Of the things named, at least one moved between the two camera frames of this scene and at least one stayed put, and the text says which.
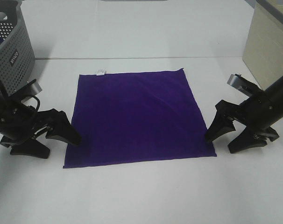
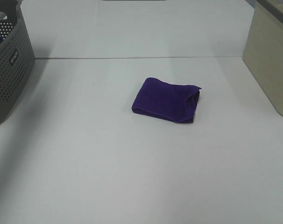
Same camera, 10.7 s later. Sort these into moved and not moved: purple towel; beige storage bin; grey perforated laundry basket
Moved: purple towel
Not moved: beige storage bin; grey perforated laundry basket
